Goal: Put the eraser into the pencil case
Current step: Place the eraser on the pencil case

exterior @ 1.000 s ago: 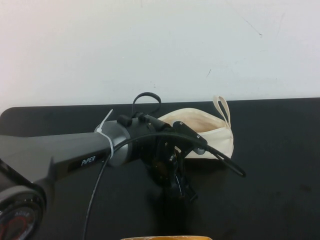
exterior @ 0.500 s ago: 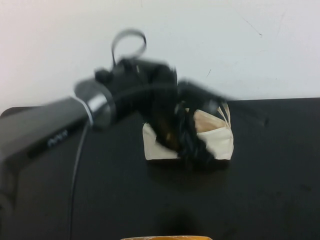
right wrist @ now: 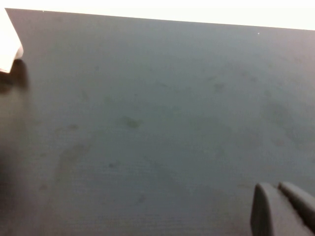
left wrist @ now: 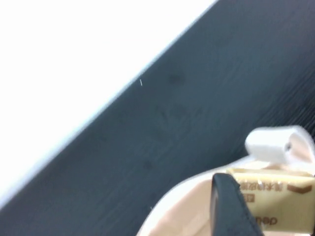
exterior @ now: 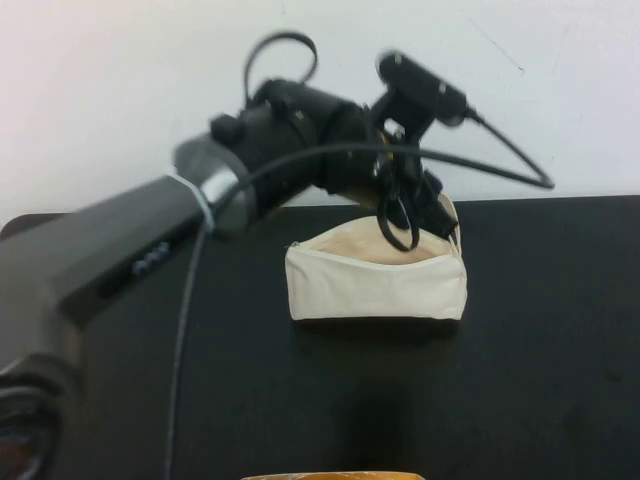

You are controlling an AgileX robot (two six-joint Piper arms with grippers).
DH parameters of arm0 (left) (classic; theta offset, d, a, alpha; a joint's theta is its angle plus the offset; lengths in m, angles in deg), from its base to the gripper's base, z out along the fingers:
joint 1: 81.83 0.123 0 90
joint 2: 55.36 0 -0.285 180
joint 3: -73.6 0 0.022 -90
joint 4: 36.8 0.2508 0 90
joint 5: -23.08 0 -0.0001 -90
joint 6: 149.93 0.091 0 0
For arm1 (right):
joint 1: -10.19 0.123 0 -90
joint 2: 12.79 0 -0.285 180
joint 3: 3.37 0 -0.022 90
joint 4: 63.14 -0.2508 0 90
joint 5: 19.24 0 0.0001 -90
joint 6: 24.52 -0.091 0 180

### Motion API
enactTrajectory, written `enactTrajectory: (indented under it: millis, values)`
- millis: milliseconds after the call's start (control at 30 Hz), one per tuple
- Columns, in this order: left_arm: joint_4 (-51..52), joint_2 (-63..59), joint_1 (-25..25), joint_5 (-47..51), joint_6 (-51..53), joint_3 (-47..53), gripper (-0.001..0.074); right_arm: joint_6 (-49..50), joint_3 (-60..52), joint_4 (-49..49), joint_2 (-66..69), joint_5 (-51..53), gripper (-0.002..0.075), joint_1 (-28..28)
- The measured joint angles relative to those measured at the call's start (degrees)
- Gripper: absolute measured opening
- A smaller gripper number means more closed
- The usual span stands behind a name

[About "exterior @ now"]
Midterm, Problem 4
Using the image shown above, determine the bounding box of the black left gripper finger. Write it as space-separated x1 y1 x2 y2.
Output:
419 169 459 242
375 167 422 252

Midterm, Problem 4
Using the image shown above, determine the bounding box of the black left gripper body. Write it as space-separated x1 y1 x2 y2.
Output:
314 97 439 211

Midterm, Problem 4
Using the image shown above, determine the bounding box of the cream fabric pencil case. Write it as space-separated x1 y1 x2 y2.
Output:
283 195 470 324

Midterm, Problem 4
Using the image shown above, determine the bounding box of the yellow curved object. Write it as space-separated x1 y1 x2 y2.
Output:
242 457 422 480

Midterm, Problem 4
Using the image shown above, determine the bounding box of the long black camera cable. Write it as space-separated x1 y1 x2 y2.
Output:
164 107 556 480

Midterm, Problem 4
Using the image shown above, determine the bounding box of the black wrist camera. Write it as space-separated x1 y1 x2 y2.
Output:
373 48 471 129

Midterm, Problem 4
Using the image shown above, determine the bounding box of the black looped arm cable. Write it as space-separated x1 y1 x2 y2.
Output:
242 31 320 104

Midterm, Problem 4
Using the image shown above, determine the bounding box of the white cable tie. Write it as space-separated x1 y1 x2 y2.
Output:
167 172 219 234

